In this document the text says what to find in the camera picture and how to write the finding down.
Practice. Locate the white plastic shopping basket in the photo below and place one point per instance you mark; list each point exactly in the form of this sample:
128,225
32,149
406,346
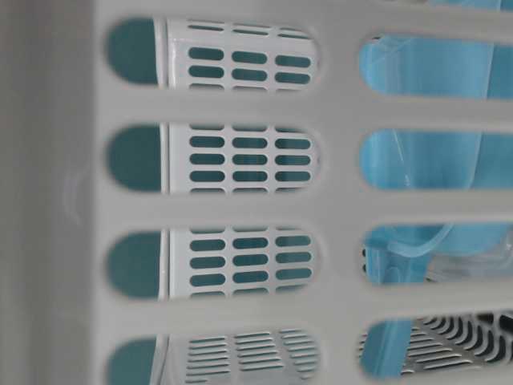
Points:
60,210

